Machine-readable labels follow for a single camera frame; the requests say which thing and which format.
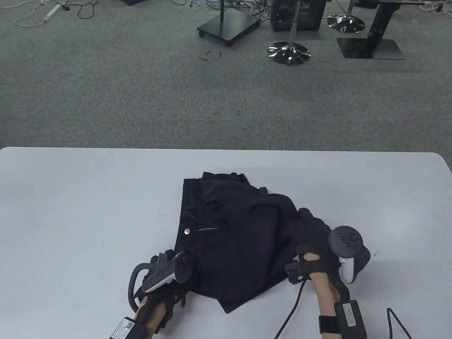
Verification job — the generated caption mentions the white cable bundle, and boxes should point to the white cable bundle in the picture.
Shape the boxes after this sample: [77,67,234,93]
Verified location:
[422,0,452,17]

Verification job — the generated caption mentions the black flat-base stand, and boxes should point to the black flat-base stand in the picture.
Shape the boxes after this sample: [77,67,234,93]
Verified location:
[337,0,426,60]

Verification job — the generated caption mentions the looped black cable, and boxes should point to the looped black cable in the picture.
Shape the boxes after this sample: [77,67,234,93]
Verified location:
[58,0,97,20]

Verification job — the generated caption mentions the black computer tower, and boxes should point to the black computer tower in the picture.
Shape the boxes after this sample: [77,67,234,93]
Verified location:
[270,0,327,32]

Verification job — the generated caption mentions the grey and white controller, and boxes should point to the grey and white controller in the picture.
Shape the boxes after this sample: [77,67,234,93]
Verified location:
[328,226,371,285]
[127,251,194,313]

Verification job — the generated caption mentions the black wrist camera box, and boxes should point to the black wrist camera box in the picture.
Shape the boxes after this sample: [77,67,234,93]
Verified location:
[319,300,368,339]
[108,317,149,339]

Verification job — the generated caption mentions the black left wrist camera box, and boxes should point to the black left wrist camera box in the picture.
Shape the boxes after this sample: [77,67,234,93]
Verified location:
[108,317,149,339]

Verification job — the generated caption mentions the person's left forearm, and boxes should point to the person's left forearm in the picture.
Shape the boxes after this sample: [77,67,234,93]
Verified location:
[136,297,167,339]

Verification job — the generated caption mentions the chrome stool base with pole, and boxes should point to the chrome stool base with pole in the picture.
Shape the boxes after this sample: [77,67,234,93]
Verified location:
[327,0,366,34]
[267,0,311,66]

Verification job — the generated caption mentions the thin black glove cable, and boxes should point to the thin black glove cable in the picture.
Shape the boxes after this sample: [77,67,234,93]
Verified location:
[274,279,308,339]

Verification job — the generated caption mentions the tangle of cables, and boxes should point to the tangle of cables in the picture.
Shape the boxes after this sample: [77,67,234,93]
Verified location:
[189,0,276,18]

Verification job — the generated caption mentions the person's right hand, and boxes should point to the person's right hand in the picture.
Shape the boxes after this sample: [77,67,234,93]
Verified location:
[285,208,371,285]

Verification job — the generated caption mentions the black wheeled stand base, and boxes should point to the black wheeled stand base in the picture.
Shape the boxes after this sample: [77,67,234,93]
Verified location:
[197,0,262,47]

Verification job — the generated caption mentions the person's left hand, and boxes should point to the person's left hand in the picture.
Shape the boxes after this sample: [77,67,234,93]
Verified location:
[136,251,195,308]

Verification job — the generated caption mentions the black trousers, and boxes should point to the black trousers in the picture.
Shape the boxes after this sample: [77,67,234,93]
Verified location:
[175,172,305,314]

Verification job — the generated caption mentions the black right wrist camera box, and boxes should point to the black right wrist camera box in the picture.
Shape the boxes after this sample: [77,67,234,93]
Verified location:
[319,300,368,339]

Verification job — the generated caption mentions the white floor cable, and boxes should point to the white floor cable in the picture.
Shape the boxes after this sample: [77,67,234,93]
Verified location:
[14,0,53,28]

